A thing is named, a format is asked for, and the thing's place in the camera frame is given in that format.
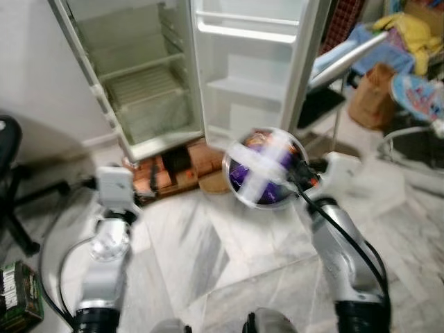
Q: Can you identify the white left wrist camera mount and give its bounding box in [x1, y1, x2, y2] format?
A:
[95, 166, 137, 213]

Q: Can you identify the brown cardboard box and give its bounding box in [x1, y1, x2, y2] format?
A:
[401, 0, 444, 23]

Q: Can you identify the white high chair blue cushion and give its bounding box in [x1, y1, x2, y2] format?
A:
[304, 31, 391, 151]

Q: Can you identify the red brick stack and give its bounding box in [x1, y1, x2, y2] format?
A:
[123, 139, 231, 203]

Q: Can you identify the red tiled pillar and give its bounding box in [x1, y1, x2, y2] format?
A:
[320, 0, 366, 58]

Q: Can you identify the brown paper bag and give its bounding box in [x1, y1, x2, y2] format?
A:
[346, 62, 397, 132]

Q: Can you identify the white fridge door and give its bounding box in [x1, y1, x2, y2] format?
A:
[190, 0, 332, 151]

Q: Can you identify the clear fridge shelf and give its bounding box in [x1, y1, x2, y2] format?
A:
[103, 62, 189, 106]

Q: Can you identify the flat brown cardboard sheet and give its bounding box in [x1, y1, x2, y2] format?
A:
[198, 170, 232, 196]

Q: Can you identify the yellow cloth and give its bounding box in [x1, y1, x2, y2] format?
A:
[373, 12, 444, 76]

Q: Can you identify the white open fridge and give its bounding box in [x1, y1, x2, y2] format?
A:
[46, 0, 207, 164]

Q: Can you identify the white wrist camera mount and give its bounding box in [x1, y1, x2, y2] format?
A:
[95, 166, 137, 213]
[321, 152, 362, 203]

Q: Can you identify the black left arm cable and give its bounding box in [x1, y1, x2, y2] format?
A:
[37, 229, 99, 328]

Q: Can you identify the clear round taped food container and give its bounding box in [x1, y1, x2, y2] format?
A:
[221, 126, 310, 210]

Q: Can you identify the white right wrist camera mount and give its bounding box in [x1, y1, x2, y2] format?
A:
[321, 152, 362, 203]

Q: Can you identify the white fridge door rack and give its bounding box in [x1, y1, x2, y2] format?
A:
[196, 10, 302, 44]

